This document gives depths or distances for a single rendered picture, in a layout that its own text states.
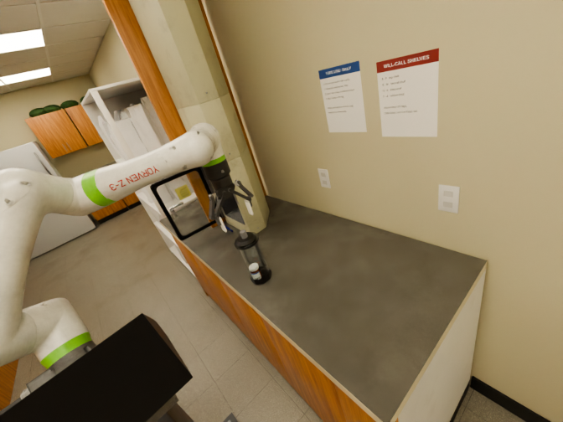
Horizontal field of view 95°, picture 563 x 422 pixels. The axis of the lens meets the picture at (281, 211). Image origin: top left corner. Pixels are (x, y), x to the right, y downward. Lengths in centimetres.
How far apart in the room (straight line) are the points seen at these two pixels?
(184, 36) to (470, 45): 105
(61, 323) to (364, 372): 93
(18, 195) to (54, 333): 43
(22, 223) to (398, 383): 107
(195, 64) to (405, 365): 138
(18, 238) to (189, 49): 93
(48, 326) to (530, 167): 150
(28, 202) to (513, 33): 130
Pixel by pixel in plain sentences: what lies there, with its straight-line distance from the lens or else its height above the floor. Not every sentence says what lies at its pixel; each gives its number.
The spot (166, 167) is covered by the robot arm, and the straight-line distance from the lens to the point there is 85.
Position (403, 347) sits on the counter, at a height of 94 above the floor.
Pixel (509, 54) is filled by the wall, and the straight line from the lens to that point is 99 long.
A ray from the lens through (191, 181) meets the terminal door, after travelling 167.
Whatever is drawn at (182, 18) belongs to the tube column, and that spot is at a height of 203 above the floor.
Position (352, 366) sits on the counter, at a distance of 93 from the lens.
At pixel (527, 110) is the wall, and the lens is 101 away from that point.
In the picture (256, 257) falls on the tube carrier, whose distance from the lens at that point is 114.
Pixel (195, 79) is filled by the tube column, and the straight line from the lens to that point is 135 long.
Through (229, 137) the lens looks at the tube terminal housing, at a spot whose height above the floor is 152.
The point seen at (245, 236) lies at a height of 119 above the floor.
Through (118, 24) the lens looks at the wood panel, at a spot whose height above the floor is 213.
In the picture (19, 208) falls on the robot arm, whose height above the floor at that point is 163.
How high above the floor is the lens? 176
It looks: 28 degrees down
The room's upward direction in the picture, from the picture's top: 17 degrees counter-clockwise
